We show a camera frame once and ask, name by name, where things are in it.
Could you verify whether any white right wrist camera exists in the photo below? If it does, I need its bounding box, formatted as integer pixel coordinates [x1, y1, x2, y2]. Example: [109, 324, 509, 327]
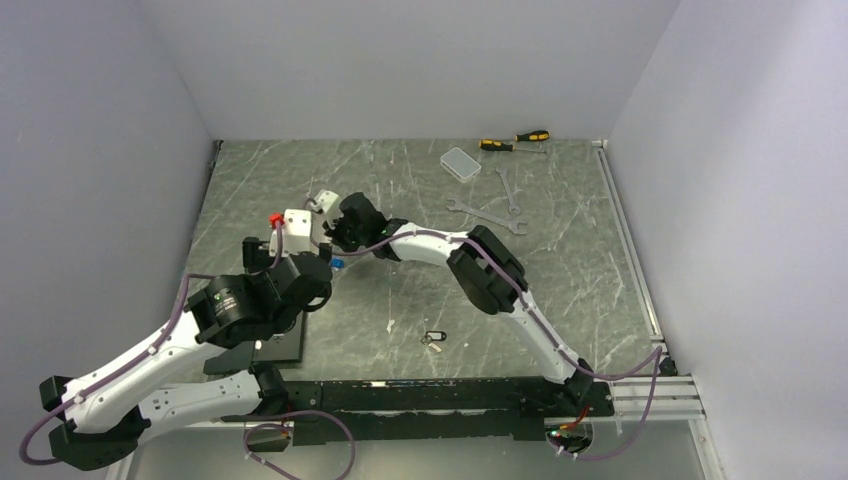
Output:
[308, 189, 340, 216]

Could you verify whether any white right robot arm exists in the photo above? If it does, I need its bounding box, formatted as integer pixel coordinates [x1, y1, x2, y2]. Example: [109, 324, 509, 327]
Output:
[310, 190, 595, 415]

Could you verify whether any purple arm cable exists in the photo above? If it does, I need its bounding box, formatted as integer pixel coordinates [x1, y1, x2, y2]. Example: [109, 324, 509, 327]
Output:
[303, 195, 665, 464]
[18, 221, 287, 466]

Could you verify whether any clear plastic box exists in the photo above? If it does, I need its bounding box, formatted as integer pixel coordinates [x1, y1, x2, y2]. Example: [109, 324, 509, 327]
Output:
[440, 147, 482, 183]

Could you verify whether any black tagged key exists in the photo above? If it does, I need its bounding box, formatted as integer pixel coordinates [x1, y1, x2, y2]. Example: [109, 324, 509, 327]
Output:
[420, 330, 447, 352]

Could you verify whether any yellow black screwdriver lower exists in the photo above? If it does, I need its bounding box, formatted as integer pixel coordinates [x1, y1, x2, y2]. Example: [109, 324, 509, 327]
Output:
[478, 139, 546, 154]

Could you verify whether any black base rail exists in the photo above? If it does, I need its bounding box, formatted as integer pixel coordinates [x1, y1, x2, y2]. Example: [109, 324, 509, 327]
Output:
[225, 377, 615, 446]

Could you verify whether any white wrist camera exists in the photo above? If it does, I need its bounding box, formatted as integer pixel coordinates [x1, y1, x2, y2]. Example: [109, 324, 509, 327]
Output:
[268, 209, 318, 257]
[308, 189, 340, 216]

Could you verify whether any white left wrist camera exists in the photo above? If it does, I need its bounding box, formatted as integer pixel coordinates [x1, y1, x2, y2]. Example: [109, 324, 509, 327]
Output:
[268, 209, 318, 257]

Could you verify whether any large silver wrench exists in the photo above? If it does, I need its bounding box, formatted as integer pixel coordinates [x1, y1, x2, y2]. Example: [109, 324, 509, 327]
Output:
[446, 198, 528, 235]

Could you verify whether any black flat box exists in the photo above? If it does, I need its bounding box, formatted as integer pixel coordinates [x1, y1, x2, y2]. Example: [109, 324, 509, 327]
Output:
[202, 313, 308, 376]

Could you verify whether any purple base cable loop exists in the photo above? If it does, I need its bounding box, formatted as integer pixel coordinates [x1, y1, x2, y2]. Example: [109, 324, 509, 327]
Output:
[242, 409, 355, 480]

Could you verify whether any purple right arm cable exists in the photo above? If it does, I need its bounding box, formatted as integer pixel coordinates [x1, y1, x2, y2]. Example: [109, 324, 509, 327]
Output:
[303, 195, 665, 464]

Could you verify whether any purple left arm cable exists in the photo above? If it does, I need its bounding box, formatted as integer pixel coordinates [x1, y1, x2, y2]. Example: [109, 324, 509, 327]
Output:
[18, 221, 287, 466]

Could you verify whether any small silver wrench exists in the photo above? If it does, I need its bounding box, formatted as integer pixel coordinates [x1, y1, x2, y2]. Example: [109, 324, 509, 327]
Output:
[495, 166, 522, 215]

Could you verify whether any yellow black screwdriver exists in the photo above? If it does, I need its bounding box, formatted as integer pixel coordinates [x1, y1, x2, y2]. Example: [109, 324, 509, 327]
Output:
[478, 139, 546, 154]
[504, 130, 550, 144]

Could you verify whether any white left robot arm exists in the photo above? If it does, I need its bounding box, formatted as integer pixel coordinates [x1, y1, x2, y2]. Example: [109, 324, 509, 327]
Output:
[39, 244, 332, 471]

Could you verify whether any yellow black screwdriver upper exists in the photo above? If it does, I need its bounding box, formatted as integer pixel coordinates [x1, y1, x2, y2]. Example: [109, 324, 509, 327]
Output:
[504, 130, 550, 144]

